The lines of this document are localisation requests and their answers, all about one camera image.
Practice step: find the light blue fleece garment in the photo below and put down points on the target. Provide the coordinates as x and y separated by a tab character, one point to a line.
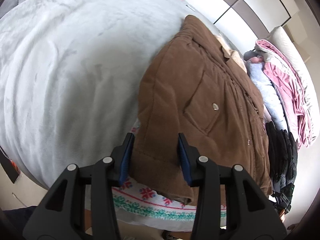
255	66

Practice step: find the black garment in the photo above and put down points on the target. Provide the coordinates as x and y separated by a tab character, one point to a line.
283	155

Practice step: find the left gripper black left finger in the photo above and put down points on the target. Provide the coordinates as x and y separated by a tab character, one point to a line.
80	205

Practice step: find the beige armchair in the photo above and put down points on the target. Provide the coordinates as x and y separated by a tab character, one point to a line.
279	38

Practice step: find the light grey plush bed sheet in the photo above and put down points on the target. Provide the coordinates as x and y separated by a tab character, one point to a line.
70	74

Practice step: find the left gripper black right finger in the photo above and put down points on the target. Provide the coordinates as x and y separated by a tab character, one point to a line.
230	204

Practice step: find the pink garment pile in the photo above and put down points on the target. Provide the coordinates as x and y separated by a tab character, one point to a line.
294	84

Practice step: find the patterned nordic knit blanket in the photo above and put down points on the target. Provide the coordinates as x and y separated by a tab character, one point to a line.
138	204

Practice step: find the white wardrobe with brown frames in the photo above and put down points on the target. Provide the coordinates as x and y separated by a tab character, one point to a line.
261	16

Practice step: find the brown corduroy jacket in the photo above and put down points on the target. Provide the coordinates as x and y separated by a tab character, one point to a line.
193	87

